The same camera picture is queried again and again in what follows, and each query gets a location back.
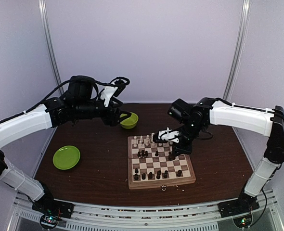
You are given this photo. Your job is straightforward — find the wooden chess board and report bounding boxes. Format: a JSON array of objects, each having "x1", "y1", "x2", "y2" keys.
[{"x1": 128, "y1": 135, "x2": 196, "y2": 190}]

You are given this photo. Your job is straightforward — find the left aluminium corner post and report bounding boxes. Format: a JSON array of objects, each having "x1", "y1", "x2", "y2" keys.
[{"x1": 38, "y1": 0, "x2": 61, "y2": 85}]

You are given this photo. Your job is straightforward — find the aluminium front rail frame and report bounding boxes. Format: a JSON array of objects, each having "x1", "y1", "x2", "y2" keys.
[{"x1": 5, "y1": 190, "x2": 284, "y2": 231}]

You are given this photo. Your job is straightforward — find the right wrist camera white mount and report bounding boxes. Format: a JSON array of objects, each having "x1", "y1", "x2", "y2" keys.
[{"x1": 153, "y1": 127, "x2": 180, "y2": 143}]

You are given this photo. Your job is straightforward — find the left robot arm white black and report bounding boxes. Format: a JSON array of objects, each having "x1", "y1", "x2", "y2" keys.
[{"x1": 0, "y1": 76, "x2": 131, "y2": 214}]

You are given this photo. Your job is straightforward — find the green bowl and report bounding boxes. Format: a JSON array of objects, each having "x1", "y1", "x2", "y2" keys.
[{"x1": 120, "y1": 112, "x2": 139, "y2": 129}]

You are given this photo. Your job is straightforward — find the green plate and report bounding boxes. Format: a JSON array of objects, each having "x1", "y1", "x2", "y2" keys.
[{"x1": 52, "y1": 145, "x2": 80, "y2": 170}]

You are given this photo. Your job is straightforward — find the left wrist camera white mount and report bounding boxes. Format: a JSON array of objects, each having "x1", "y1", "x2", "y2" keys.
[{"x1": 100, "y1": 79, "x2": 126, "y2": 107}]

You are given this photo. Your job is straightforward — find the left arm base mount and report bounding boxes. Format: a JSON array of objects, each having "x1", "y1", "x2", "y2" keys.
[{"x1": 32, "y1": 201, "x2": 74, "y2": 230}]

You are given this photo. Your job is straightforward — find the aluminium corner post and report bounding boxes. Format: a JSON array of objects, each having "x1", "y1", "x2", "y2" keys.
[
  {"x1": 38, "y1": 0, "x2": 61, "y2": 85},
  {"x1": 223, "y1": 0, "x2": 251, "y2": 100}
]

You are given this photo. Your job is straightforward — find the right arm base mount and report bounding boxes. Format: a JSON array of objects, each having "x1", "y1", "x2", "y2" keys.
[{"x1": 218, "y1": 199, "x2": 260, "y2": 229}]

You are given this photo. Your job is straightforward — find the right aluminium corner post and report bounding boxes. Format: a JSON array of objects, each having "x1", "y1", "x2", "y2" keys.
[{"x1": 223, "y1": 0, "x2": 251, "y2": 100}]

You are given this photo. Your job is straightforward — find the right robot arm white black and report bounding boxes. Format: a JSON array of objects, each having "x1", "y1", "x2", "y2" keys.
[{"x1": 159, "y1": 97, "x2": 284, "y2": 213}]

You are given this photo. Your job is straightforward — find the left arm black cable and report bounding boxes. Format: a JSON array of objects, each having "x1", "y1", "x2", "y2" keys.
[{"x1": 21, "y1": 76, "x2": 130, "y2": 116}]

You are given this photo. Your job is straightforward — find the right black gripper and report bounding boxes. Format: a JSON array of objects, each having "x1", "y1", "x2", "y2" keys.
[{"x1": 172, "y1": 121, "x2": 204, "y2": 156}]

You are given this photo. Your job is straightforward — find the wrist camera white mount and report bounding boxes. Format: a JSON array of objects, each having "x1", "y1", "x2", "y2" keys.
[
  {"x1": 100, "y1": 79, "x2": 126, "y2": 107},
  {"x1": 153, "y1": 127, "x2": 180, "y2": 143}
]

